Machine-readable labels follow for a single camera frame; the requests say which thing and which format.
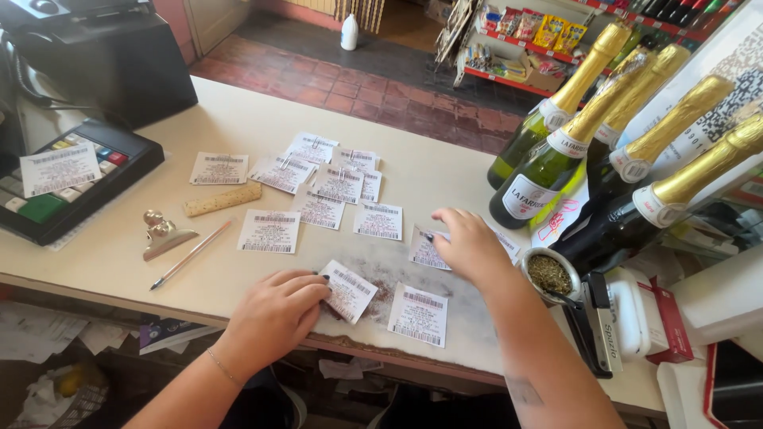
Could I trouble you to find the person's right hand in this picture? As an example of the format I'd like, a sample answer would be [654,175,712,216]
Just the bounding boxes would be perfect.
[424,207,521,293]

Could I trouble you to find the person's left hand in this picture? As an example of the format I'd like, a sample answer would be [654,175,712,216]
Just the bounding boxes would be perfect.
[221,269,332,382]

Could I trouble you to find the white barcode ticket slip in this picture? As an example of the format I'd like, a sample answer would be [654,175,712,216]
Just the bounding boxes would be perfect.
[19,142,103,199]
[319,259,379,325]
[409,224,454,271]

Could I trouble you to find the metal mate cup with herbs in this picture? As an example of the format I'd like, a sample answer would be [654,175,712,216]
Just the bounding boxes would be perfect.
[519,247,583,305]

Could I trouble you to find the paper with red drawing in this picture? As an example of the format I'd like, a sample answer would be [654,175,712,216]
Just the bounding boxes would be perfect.
[529,178,592,249]

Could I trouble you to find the spread of white paper tickets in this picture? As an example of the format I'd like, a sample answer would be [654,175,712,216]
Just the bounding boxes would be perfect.
[190,132,521,349]

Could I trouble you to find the purple booklet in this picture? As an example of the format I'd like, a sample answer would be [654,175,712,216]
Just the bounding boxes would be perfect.
[138,315,223,356]

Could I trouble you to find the thin pink pen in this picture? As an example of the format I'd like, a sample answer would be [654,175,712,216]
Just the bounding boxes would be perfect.
[149,218,234,292]

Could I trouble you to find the cork strip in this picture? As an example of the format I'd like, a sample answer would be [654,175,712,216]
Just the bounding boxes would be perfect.
[182,182,263,218]

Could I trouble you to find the dark sparkling wine bottle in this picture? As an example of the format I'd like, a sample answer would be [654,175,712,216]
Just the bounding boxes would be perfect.
[547,113,763,276]
[571,74,736,239]

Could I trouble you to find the gold bulldog clip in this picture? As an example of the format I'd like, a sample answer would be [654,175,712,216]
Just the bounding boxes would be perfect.
[141,209,200,262]

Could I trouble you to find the black stapler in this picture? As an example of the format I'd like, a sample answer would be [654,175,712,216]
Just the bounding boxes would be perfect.
[562,272,624,380]

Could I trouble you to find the white plastic box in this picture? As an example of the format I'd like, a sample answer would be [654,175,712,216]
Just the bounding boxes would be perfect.
[604,266,670,359]

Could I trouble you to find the red cardboard box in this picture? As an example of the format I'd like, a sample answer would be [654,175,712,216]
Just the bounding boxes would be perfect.
[637,276,696,366]

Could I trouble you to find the black cash register keypad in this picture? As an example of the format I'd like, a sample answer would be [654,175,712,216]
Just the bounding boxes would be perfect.
[0,118,165,247]

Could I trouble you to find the red shelf of snacks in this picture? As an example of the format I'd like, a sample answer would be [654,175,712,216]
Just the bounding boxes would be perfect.
[434,0,747,100]

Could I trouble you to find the wastebasket with crumpled paper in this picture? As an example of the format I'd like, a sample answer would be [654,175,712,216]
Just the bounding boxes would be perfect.
[9,360,112,429]

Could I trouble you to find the heap of loose papers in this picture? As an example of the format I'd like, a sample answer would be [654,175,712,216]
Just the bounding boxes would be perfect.
[0,300,139,365]

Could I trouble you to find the white plastic bottle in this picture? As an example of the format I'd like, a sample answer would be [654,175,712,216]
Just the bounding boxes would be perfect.
[340,13,360,52]

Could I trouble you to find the black printer terminal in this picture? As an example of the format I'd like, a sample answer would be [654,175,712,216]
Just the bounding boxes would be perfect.
[0,0,199,129]

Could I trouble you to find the white printed sign board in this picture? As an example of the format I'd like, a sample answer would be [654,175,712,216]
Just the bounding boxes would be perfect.
[614,0,763,182]

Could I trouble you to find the thin wrist bracelet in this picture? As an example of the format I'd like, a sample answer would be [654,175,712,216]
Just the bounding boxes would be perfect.
[205,347,246,389]

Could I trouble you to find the black coiled phone cord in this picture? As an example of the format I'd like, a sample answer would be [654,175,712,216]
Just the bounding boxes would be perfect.
[0,30,78,111]

